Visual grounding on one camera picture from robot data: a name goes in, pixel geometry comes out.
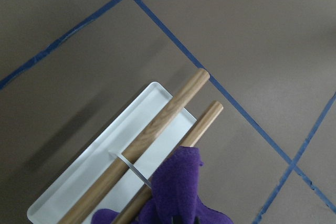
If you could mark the purple towel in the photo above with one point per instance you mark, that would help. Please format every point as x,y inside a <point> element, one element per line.
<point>175,192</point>

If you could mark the wooden rack rod far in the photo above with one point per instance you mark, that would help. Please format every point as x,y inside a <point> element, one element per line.
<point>144,194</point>

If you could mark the wooden rack rod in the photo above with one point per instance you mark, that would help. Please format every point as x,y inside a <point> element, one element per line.
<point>108,179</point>
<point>144,194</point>

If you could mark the wooden rack rod near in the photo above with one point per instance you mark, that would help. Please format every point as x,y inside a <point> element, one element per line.
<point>108,179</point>

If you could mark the white rack base tray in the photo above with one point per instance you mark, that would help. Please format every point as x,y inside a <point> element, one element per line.
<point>61,195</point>

